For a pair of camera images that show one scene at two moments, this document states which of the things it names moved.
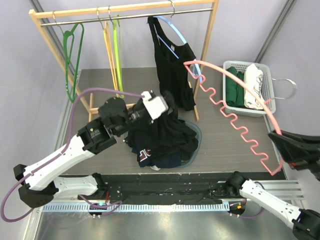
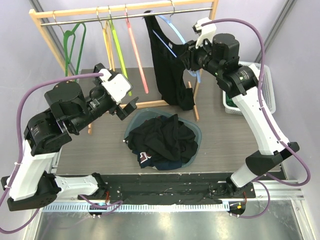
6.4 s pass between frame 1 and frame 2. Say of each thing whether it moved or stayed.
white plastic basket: stayed
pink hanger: moved
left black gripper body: moved
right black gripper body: moved
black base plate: stayed
